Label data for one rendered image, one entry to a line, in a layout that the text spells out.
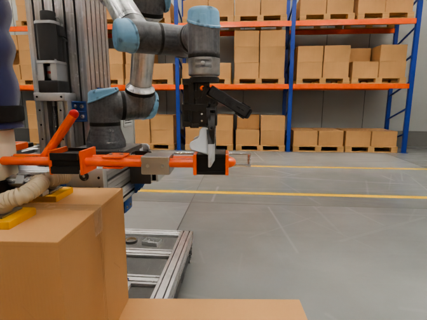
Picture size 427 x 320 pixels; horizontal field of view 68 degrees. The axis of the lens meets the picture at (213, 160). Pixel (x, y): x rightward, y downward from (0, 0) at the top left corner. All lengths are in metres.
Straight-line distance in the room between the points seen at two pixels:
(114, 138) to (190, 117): 0.58
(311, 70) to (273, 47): 1.04
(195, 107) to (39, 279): 0.49
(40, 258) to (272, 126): 7.36
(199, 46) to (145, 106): 0.59
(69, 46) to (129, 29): 0.77
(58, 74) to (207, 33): 0.85
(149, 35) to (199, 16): 0.13
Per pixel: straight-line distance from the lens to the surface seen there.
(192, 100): 0.76
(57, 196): 0.98
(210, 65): 0.74
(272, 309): 1.16
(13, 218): 0.84
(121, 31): 0.79
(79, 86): 1.51
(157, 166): 0.77
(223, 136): 7.86
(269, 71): 7.86
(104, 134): 1.26
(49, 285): 0.77
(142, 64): 1.24
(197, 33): 0.75
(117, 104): 1.27
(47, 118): 1.50
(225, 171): 0.74
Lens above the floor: 1.22
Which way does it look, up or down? 11 degrees down
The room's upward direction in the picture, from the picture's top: straight up
